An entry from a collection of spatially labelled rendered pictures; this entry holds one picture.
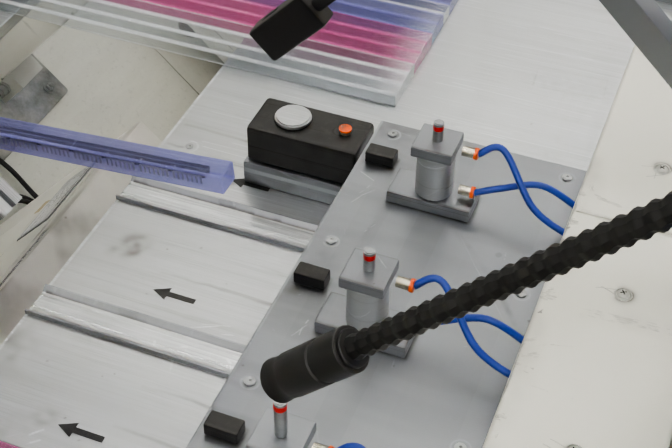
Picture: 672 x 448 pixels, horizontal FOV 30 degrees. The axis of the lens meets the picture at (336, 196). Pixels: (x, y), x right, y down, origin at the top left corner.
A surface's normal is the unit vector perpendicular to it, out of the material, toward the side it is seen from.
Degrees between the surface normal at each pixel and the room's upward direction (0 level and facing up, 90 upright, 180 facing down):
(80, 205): 0
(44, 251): 0
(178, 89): 0
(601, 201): 44
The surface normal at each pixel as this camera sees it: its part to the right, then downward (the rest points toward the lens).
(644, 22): -0.36, 0.61
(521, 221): 0.00, -0.75
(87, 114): 0.65, -0.36
